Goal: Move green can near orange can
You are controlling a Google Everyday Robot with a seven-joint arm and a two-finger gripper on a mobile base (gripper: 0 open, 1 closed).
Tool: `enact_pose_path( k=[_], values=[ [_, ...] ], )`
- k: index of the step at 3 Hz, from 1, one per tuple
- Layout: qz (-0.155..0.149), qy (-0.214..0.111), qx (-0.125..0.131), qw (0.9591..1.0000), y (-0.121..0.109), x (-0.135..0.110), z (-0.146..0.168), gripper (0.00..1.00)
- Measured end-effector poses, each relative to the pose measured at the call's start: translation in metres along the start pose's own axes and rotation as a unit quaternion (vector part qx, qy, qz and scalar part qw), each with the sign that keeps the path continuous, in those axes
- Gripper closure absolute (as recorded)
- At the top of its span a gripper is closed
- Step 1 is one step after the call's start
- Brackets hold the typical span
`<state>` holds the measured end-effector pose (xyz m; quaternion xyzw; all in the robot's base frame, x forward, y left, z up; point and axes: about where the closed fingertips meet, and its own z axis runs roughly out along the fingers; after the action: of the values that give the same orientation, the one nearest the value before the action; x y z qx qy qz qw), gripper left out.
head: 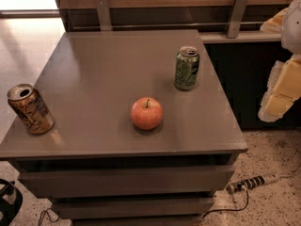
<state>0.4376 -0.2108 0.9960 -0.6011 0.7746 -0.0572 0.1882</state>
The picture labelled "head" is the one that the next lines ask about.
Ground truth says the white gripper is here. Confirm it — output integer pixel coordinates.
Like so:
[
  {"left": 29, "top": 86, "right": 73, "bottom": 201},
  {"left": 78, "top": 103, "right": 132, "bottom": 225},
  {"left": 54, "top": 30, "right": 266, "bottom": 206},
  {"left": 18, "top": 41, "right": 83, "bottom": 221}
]
[{"left": 258, "top": 0, "right": 301, "bottom": 122}]

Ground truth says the green soda can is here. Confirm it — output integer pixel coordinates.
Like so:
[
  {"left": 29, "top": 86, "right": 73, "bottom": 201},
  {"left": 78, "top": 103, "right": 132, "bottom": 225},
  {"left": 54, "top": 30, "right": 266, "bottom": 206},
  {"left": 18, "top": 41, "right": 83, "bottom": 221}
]
[{"left": 174, "top": 46, "right": 200, "bottom": 90}]

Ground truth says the orange soda can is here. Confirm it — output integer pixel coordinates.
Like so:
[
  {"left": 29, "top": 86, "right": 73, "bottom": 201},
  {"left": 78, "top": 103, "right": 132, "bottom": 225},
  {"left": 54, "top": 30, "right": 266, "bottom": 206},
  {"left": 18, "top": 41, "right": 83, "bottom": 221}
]
[{"left": 7, "top": 84, "right": 55, "bottom": 135}]

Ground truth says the white power strip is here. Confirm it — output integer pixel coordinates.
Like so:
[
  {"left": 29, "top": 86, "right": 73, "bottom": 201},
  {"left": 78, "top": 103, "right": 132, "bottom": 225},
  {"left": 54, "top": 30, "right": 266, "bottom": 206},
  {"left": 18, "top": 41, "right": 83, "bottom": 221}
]
[{"left": 226, "top": 173, "right": 279, "bottom": 194}]

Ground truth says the red apple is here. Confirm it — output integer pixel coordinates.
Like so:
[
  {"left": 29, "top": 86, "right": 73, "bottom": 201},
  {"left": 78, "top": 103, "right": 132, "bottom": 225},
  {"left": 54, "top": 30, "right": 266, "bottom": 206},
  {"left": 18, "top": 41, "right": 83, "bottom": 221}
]
[{"left": 131, "top": 97, "right": 163, "bottom": 130}]

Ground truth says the grey drawer cabinet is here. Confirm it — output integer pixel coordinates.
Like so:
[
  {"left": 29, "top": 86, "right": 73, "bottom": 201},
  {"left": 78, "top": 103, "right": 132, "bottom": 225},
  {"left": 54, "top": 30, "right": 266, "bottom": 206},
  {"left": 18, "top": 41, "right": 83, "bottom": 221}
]
[{"left": 1, "top": 30, "right": 246, "bottom": 226}]

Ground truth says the black chair base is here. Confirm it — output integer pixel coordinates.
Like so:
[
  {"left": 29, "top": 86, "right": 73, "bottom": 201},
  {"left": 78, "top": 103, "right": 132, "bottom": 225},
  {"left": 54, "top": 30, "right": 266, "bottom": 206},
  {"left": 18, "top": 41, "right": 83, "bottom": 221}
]
[{"left": 0, "top": 179, "right": 23, "bottom": 226}]

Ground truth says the right metal bracket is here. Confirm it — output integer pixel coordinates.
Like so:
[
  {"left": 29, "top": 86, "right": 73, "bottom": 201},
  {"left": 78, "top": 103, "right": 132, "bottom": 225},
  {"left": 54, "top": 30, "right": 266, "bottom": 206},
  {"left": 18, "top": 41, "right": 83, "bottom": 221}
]
[{"left": 226, "top": 0, "right": 248, "bottom": 39}]

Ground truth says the metal bracket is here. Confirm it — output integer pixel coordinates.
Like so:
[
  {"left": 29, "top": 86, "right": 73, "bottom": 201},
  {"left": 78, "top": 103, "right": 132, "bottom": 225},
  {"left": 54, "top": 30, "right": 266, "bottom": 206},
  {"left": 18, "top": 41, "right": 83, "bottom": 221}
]
[
  {"left": 94, "top": 0, "right": 113, "bottom": 31},
  {"left": 226, "top": 0, "right": 248, "bottom": 39}
]

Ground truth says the wooden wall shelf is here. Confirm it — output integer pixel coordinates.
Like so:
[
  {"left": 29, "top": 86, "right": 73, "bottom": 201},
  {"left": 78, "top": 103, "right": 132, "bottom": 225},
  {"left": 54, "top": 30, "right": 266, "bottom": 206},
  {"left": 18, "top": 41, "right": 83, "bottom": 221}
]
[{"left": 55, "top": 0, "right": 293, "bottom": 43}]

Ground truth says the black power cable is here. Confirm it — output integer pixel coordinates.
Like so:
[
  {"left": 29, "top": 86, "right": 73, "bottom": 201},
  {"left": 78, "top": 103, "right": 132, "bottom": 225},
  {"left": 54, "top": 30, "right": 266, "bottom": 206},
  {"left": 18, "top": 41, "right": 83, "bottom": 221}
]
[{"left": 201, "top": 188, "right": 250, "bottom": 219}]

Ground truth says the left metal bracket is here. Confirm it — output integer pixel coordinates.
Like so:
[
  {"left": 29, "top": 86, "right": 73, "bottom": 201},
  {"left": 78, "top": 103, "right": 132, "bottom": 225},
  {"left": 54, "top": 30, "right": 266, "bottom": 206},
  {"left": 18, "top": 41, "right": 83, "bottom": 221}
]
[{"left": 94, "top": 0, "right": 113, "bottom": 31}]

